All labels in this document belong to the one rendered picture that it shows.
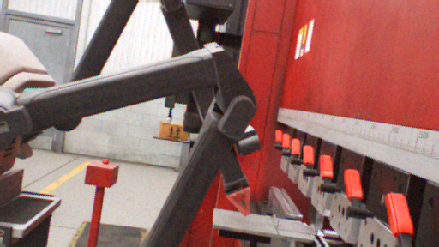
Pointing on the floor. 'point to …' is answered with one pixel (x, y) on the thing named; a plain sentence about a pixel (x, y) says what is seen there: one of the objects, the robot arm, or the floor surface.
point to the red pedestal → (107, 177)
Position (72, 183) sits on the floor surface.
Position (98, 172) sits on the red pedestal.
